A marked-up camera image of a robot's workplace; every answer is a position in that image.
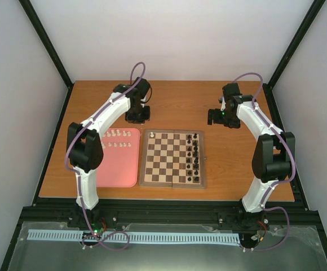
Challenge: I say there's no light blue cable duct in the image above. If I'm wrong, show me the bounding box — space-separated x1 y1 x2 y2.
26 229 240 246

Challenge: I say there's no wooden chess board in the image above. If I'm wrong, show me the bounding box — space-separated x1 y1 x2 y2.
139 129 206 189

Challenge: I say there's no pink plastic tray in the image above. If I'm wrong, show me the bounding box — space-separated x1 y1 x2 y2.
96 128 140 187

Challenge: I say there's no white chess pieces row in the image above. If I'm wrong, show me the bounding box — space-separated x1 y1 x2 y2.
101 129 132 149

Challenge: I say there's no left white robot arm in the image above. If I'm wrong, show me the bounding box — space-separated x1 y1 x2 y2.
64 77 152 227

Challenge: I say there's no black aluminium frame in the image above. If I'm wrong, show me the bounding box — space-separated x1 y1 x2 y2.
1 1 327 270

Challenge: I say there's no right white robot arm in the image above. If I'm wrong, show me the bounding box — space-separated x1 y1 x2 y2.
207 82 296 213

